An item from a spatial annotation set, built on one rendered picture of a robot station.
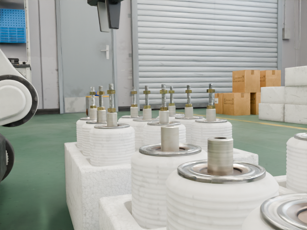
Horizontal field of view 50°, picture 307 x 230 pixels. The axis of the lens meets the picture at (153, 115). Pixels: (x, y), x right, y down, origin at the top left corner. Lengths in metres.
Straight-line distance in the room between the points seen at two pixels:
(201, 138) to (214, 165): 0.47
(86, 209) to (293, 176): 0.37
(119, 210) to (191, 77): 5.98
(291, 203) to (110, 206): 0.26
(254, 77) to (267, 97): 0.87
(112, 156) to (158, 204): 0.31
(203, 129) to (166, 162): 0.39
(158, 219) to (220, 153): 0.13
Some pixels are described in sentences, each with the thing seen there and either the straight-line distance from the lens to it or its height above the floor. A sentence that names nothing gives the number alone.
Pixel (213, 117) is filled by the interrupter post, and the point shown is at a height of 0.26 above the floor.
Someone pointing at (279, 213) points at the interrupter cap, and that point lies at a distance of 0.20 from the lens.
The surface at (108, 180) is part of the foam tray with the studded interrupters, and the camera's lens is 0.64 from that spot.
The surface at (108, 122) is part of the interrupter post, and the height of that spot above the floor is 0.26.
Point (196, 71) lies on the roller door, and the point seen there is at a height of 0.70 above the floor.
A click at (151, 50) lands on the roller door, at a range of 6.09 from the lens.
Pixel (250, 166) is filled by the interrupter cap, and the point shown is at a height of 0.25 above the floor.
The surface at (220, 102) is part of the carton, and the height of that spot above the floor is 0.17.
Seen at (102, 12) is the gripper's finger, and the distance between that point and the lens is 0.73.
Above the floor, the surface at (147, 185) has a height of 0.22.
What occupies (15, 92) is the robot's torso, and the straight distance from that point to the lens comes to 0.93.
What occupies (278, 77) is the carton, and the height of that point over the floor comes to 0.50.
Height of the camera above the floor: 0.32
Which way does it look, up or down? 4 degrees down
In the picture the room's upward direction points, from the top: 1 degrees counter-clockwise
